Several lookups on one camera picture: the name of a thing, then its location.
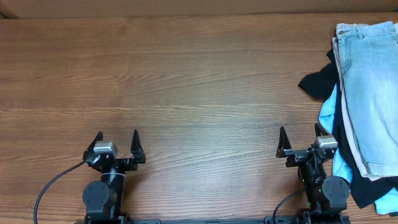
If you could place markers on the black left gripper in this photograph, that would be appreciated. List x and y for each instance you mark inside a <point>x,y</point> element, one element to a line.
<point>121,162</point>

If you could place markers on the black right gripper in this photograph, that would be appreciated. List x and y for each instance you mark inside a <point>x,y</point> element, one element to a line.
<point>300,154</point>

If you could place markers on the light blue denim shorts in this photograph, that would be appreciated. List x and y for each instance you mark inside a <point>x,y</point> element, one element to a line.
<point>370,93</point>

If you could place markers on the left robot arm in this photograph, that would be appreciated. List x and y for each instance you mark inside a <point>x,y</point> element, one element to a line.
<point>104,198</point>

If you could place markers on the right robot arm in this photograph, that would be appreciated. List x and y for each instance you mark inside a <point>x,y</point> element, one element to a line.
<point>327,195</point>

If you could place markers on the black garment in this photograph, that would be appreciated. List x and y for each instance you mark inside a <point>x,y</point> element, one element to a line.
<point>325,85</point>

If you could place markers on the beige shorts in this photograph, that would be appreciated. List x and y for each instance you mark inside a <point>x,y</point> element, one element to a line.
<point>348,124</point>

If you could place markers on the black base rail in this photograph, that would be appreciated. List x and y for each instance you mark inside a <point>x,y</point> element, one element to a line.
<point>266,220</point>

